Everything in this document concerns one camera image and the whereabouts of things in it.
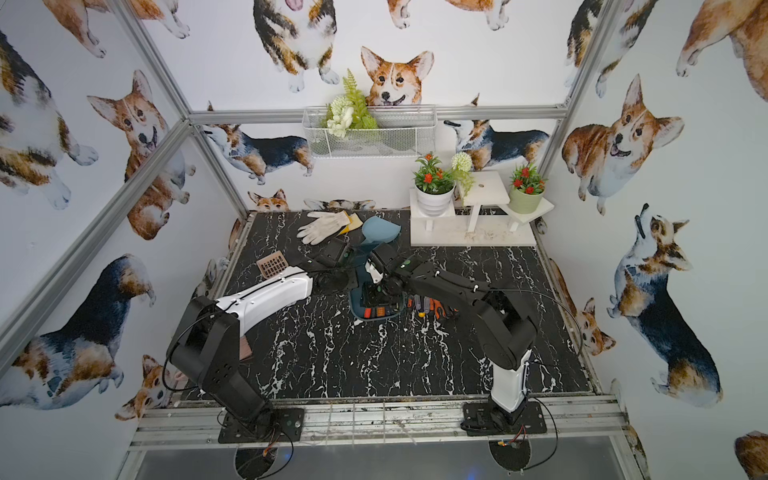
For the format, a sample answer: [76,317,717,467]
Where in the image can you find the teal storage box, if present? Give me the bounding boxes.
[348,243,405,321]

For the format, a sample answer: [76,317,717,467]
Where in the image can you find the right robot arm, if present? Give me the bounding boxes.
[366,244,538,414]

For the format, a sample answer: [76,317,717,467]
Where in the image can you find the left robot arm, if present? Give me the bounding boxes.
[166,239,353,438]

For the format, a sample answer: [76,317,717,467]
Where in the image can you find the white work glove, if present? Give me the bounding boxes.
[297,211,350,245]

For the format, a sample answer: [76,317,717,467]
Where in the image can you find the blue plastic dustpan scoop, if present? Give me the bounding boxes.
[362,216,401,245]

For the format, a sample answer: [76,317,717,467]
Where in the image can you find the yellow cloth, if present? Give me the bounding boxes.
[339,213,363,235]

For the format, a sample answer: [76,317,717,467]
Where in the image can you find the brown slotted scoop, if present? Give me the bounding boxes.
[256,251,290,279]

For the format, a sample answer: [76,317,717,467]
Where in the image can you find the white potted red flowers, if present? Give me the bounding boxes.
[414,152,475,217]

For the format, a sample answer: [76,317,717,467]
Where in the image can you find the white stepped stand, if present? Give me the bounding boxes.
[410,171,554,247]

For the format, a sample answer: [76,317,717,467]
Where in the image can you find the green potted red flowers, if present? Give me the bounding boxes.
[510,166,547,214]

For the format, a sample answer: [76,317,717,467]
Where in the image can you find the green white artificial plant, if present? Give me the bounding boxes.
[320,70,379,139]

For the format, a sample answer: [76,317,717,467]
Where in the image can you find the white wire wall basket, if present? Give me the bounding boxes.
[302,105,437,158]

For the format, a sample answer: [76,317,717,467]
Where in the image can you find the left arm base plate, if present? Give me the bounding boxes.
[217,408,306,444]

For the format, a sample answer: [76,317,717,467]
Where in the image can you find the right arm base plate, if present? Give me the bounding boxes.
[460,401,548,436]

